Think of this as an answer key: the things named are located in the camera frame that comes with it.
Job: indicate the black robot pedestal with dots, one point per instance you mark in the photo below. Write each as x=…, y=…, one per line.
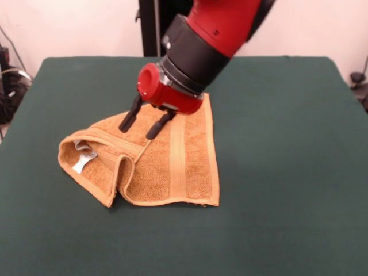
x=148, y=28

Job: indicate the tan terry towel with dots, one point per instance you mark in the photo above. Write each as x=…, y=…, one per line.
x=189, y=161

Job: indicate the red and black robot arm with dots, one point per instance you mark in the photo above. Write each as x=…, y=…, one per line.
x=218, y=23

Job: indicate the dark green table cloth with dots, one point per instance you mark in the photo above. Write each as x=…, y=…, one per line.
x=287, y=172

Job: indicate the black round clamp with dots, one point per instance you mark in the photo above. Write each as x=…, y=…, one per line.
x=358, y=77

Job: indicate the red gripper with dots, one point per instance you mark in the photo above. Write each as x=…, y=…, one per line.
x=172, y=99

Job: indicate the black wall power strip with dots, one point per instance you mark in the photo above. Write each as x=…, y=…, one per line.
x=4, y=57

